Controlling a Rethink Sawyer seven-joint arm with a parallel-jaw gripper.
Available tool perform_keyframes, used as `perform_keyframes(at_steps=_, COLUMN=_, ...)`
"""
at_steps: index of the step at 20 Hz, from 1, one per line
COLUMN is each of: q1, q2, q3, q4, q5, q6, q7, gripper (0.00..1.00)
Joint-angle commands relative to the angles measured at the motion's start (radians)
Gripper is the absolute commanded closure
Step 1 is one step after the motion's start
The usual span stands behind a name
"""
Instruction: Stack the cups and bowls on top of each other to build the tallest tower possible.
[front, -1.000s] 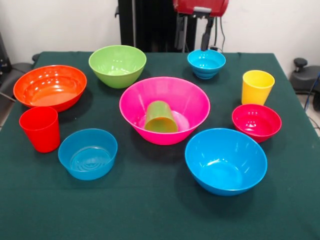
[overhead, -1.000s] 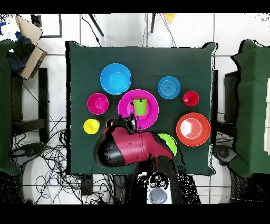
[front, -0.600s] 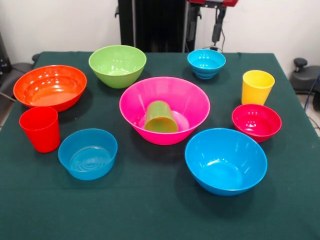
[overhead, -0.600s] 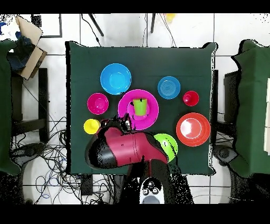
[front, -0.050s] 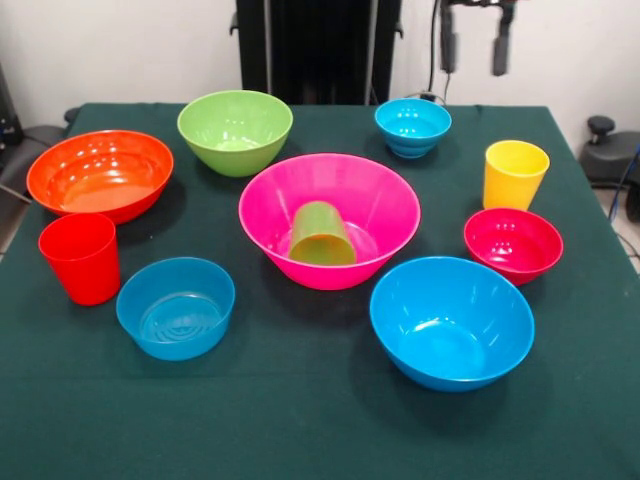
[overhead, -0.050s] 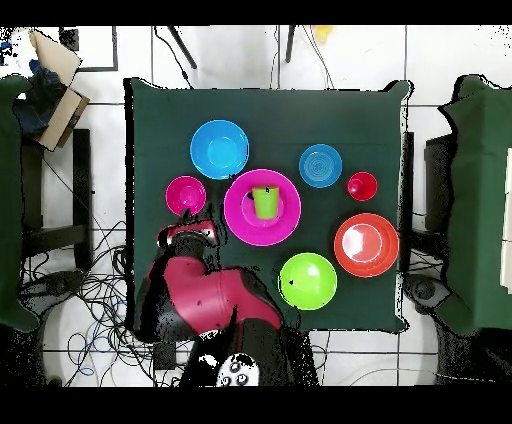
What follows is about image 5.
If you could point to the small ribbed light blue bowl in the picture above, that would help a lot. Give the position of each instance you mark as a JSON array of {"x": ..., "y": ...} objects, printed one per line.
[{"x": 413, "y": 130}]

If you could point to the grey robot base foot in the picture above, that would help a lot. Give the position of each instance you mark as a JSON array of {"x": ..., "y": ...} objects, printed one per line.
[
  {"x": 607, "y": 150},
  {"x": 20, "y": 165}
]

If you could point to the orange bowl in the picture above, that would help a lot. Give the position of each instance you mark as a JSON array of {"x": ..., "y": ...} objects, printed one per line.
[{"x": 100, "y": 175}]

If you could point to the small crimson bowl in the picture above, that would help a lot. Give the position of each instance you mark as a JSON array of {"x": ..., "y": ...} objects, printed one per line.
[{"x": 512, "y": 250}]

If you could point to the blue straight-sided bowl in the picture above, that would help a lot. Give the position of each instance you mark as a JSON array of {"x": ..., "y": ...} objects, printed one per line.
[{"x": 175, "y": 310}]

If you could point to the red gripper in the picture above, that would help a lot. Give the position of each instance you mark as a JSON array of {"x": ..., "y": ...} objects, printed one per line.
[{"x": 480, "y": 2}]

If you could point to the black device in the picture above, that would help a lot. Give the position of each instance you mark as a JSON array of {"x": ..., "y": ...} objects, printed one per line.
[{"x": 7, "y": 115}]

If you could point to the green cup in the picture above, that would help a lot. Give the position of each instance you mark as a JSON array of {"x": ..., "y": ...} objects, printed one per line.
[{"x": 320, "y": 235}]

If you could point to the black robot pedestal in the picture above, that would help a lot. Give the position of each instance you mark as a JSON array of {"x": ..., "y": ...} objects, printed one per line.
[{"x": 320, "y": 50}]

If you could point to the large blue bowl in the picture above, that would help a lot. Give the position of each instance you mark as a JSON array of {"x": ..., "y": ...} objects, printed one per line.
[{"x": 450, "y": 330}]

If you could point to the green bowl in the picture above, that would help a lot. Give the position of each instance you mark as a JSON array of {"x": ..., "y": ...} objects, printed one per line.
[{"x": 235, "y": 135}]

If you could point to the large magenta bowl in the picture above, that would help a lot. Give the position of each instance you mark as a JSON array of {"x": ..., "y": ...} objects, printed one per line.
[{"x": 380, "y": 210}]

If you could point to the dark green tablecloth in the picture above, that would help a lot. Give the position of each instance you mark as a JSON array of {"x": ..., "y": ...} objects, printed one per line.
[{"x": 320, "y": 425}]

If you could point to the yellow cup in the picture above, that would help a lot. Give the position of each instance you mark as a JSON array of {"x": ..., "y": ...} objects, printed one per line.
[{"x": 512, "y": 180}]

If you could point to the red cup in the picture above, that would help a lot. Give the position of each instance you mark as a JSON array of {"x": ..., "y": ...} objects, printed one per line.
[{"x": 82, "y": 265}]

